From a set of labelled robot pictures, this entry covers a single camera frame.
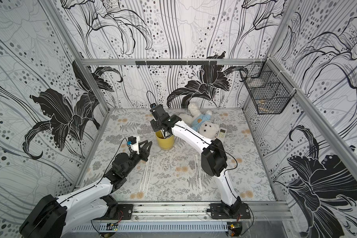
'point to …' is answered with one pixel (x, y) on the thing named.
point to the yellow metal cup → (164, 144)
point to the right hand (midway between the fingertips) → (159, 120)
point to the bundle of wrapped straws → (166, 135)
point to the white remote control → (221, 133)
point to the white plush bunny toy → (200, 122)
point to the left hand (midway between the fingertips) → (152, 144)
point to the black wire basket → (268, 90)
